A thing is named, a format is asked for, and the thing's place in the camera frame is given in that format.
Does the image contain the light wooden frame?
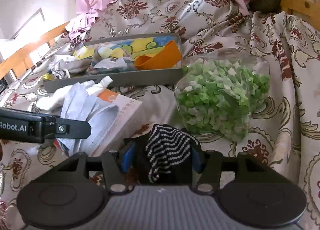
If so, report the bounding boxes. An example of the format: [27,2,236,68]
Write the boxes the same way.
[280,0,319,30]

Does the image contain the black white dotted sock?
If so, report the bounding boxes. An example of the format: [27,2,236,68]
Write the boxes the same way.
[120,124,204,185]

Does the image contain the white tissue cloth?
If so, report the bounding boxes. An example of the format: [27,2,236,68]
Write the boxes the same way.
[36,76,113,151]

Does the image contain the orange white medicine box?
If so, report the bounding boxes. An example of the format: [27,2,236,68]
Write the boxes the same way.
[53,88,143,158]

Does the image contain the grey tray with frog drawing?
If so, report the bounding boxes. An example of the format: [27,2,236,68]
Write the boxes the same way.
[43,33,183,92]

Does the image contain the striped pastel sock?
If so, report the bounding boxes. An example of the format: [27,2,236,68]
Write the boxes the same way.
[86,43,137,75]

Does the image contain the bag of green paper pieces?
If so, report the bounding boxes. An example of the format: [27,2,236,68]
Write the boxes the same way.
[174,48,270,142]

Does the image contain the floral satin sofa cover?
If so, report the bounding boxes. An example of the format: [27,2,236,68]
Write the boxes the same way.
[1,0,319,229]

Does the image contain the grey ruffled scrunchie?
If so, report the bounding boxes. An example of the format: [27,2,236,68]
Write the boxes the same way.
[49,54,92,79]

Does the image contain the wooden sofa armrest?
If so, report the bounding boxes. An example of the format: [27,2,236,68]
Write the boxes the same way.
[1,22,69,79]

